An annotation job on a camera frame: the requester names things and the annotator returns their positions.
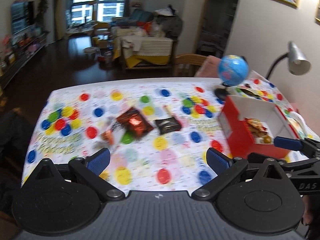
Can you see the small beige stick snack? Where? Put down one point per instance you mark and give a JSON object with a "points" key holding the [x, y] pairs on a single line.
{"points": [[169, 112]]}

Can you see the dark chocolate snack packet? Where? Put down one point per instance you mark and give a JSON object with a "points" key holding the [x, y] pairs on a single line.
{"points": [[168, 125]]}

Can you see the tissue pack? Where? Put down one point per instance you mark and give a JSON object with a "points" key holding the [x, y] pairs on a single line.
{"points": [[300, 125]]}

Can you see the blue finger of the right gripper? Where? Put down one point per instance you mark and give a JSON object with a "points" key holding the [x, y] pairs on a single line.
{"points": [[288, 143]]}

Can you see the silver gooseneck desk lamp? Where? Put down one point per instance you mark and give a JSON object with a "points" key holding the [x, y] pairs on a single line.
{"points": [[297, 62]]}

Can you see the red white cardboard box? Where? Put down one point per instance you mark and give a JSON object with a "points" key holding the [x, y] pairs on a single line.
{"points": [[240, 139]]}

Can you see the wooden chair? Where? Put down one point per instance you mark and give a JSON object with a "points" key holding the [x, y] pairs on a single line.
{"points": [[186, 65]]}

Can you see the wall television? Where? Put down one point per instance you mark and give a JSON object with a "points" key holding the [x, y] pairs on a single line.
{"points": [[22, 15]]}

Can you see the small white stool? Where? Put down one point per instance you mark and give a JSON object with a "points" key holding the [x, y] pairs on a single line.
{"points": [[91, 52]]}

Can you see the shiny orange-brown snack bag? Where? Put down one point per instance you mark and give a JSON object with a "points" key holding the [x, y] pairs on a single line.
{"points": [[135, 122]]}

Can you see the colourful balloon tablecloth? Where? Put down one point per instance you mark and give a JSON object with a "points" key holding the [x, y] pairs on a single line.
{"points": [[73, 119]]}

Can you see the green gold snack wrapper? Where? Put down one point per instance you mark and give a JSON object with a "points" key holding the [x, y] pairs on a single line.
{"points": [[246, 89]]}

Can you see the round coffee table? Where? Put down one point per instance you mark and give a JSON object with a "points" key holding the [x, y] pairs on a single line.
{"points": [[86, 29]]}

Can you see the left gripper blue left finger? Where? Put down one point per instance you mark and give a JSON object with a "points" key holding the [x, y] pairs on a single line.
{"points": [[87, 171]]}

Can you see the sofa with cream cover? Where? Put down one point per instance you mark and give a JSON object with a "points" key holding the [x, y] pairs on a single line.
{"points": [[146, 39]]}

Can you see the yellow round wrapped snack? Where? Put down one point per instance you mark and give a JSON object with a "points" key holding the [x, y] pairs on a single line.
{"points": [[266, 139]]}

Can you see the long low tv cabinet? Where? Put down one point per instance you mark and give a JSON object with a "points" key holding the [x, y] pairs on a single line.
{"points": [[22, 56]]}

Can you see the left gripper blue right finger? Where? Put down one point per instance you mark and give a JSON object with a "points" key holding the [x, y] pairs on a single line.
{"points": [[228, 173]]}

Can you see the small blue globe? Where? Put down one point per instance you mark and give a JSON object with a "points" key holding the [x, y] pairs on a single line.
{"points": [[232, 70]]}

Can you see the orange snack packets in box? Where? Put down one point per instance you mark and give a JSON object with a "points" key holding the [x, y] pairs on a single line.
{"points": [[256, 127]]}

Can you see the white black snack packet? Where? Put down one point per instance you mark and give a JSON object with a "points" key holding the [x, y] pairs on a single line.
{"points": [[114, 132]]}

